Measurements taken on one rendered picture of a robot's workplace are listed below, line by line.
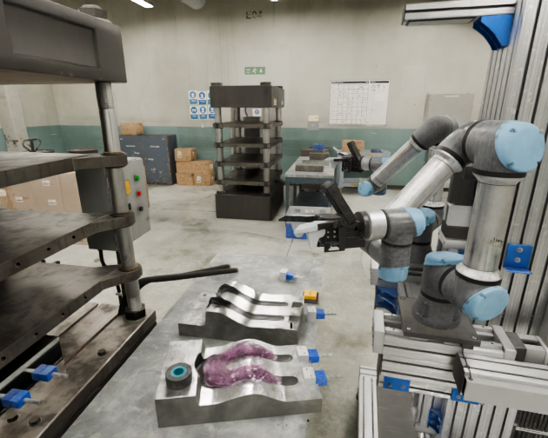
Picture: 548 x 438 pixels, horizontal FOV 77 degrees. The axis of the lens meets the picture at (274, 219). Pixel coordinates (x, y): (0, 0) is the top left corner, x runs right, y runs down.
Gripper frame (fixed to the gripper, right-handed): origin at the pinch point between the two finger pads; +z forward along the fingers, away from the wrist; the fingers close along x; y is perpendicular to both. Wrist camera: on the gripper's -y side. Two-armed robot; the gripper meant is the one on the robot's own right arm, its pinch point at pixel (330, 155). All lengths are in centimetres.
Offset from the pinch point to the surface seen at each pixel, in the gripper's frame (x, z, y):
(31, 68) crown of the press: -129, 15, -54
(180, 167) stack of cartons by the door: 279, 567, 143
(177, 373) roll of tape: -129, -21, 36
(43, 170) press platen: -130, 31, -24
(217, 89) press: 191, 302, -26
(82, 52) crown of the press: -109, 27, -58
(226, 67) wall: 393, 493, -56
